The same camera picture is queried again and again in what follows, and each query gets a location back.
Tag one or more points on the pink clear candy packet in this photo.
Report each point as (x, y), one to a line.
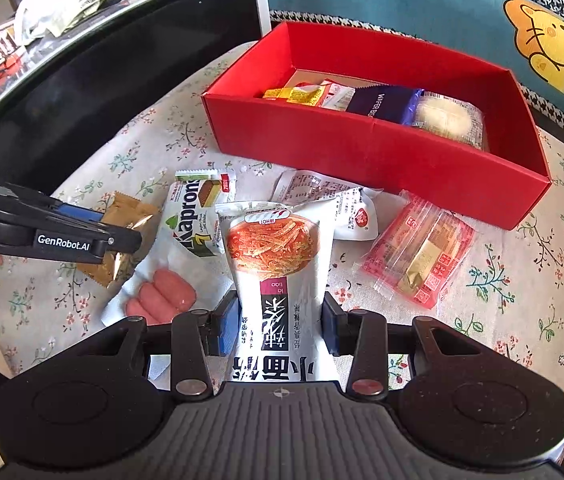
(419, 250)

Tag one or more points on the red cardboard box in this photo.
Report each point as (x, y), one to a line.
(361, 160)

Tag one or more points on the crumpled white shopping bag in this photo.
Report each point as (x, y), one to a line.
(62, 5)

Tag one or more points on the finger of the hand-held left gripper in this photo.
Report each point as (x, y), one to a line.
(72, 245)
(82, 213)

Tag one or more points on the red white snack packet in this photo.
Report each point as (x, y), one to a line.
(339, 96)

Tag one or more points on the white noodle snack packet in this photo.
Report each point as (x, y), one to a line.
(277, 260)

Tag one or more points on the white green wafer packet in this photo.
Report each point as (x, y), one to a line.
(189, 232)

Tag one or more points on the round pastry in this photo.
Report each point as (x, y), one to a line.
(444, 117)

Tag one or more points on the pink sausage packet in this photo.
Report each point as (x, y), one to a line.
(167, 290)

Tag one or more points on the blue wafer biscuit packet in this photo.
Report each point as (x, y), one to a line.
(381, 105)

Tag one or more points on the black glass coffee table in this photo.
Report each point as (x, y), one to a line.
(87, 90)

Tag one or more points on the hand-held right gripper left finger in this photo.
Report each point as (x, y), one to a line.
(227, 325)

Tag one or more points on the golden orange foil packet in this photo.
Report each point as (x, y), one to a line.
(127, 215)

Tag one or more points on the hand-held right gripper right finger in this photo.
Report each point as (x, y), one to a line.
(333, 325)

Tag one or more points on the white packet with red logo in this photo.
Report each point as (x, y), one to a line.
(332, 205)

